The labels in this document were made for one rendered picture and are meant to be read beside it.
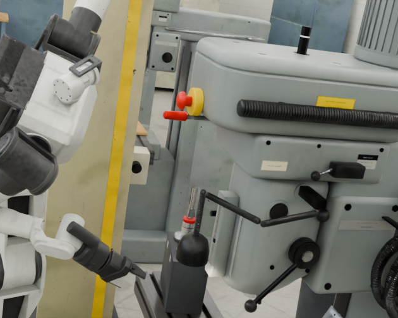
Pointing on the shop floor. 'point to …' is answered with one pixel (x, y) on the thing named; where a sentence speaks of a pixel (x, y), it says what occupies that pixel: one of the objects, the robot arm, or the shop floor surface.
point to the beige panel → (99, 164)
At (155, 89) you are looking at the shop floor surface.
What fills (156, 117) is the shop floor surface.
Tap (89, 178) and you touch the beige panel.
